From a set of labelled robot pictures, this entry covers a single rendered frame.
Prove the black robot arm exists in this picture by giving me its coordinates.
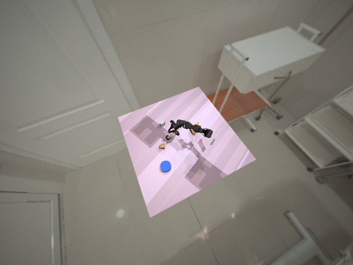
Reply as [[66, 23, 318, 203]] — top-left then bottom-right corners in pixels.
[[171, 119, 213, 138]]

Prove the blue short cylinder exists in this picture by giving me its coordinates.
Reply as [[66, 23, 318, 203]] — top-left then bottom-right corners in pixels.
[[160, 161, 171, 172]]

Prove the glass french press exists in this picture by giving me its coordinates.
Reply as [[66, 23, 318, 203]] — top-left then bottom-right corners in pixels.
[[166, 130, 175, 141]]

